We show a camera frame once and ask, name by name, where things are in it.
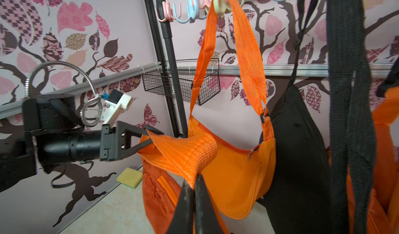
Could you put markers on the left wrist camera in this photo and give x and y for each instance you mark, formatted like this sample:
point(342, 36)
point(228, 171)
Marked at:
point(116, 103)

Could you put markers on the yellow sponge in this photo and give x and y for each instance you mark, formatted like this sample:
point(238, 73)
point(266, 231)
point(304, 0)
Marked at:
point(130, 177)

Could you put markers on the aluminium rail left wall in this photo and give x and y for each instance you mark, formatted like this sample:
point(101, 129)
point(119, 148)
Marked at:
point(16, 107)

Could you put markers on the dark orange bag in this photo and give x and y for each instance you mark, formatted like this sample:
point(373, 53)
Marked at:
point(383, 209)
point(167, 163)

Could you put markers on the pink hook far left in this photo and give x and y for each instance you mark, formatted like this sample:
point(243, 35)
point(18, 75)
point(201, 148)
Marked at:
point(167, 11)

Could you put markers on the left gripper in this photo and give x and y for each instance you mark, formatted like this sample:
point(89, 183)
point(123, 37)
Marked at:
point(112, 146)

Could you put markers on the black wire basket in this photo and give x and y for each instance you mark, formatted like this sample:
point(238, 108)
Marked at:
point(160, 82)

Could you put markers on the black sling bag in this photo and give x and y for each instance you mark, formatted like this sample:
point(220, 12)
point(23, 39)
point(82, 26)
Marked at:
point(315, 191)

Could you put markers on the black clothes rack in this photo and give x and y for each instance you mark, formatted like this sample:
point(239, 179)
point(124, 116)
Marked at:
point(167, 36)

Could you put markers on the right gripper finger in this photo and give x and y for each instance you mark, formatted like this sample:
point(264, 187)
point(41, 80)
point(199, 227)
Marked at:
point(195, 213)

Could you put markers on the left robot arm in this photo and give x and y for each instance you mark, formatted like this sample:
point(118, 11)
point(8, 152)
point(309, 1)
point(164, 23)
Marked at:
point(54, 134)

